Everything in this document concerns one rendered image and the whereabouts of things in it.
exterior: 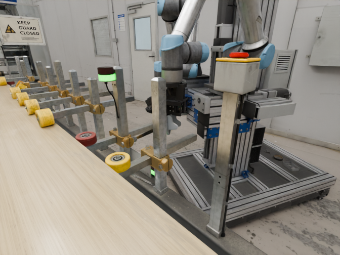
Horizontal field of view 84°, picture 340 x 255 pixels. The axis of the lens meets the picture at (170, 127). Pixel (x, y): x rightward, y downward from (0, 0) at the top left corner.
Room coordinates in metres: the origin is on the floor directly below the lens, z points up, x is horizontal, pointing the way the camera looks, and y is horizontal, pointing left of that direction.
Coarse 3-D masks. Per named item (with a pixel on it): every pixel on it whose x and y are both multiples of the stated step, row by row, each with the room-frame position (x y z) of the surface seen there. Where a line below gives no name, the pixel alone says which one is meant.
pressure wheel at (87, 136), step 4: (84, 132) 0.74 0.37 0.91; (88, 132) 0.74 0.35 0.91; (92, 132) 0.74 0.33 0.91; (76, 136) 0.70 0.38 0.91; (80, 136) 0.71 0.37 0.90; (84, 136) 0.70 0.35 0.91; (88, 136) 0.71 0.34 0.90; (92, 136) 0.70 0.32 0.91; (96, 136) 0.73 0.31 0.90; (80, 140) 0.67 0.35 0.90; (84, 140) 0.67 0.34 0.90; (88, 140) 0.68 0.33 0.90; (92, 140) 0.69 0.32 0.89; (96, 140) 0.71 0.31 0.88; (84, 144) 0.67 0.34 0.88; (88, 144) 0.68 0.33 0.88; (92, 144) 0.69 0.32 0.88
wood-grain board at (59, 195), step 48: (0, 96) 1.42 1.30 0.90; (0, 144) 0.64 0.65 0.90; (48, 144) 0.64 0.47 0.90; (0, 192) 0.38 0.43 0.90; (48, 192) 0.38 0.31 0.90; (96, 192) 0.38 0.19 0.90; (0, 240) 0.25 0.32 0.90; (48, 240) 0.25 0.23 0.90; (96, 240) 0.25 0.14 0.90; (144, 240) 0.25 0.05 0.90; (192, 240) 0.25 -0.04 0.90
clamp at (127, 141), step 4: (112, 132) 0.82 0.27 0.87; (116, 132) 0.82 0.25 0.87; (116, 136) 0.79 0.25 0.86; (120, 136) 0.78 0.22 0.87; (124, 136) 0.78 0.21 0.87; (128, 136) 0.78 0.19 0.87; (116, 140) 0.79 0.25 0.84; (120, 140) 0.77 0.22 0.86; (124, 140) 0.75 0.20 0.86; (128, 140) 0.76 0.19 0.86; (132, 140) 0.77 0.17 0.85; (120, 144) 0.77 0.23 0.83; (124, 144) 0.74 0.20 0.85; (128, 144) 0.76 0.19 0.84; (132, 144) 0.77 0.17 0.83
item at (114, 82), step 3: (105, 66) 0.78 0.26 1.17; (108, 66) 0.78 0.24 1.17; (105, 81) 0.74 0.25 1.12; (108, 81) 0.74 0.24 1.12; (111, 81) 0.79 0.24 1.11; (114, 81) 0.77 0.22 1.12; (114, 84) 0.77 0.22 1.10; (114, 87) 0.78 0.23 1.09; (108, 90) 0.76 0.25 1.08; (114, 99) 0.77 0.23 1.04; (114, 102) 0.77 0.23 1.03; (117, 111) 0.77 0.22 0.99; (117, 114) 0.77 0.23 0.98; (117, 117) 0.78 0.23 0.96
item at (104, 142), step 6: (138, 126) 0.91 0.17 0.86; (144, 126) 0.91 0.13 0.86; (150, 126) 0.94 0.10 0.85; (132, 132) 0.86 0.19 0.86; (138, 132) 0.88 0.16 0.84; (144, 132) 0.91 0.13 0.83; (108, 138) 0.78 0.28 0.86; (114, 138) 0.79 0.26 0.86; (96, 144) 0.72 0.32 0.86; (102, 144) 0.74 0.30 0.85; (108, 144) 0.76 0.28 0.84; (90, 150) 0.70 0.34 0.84
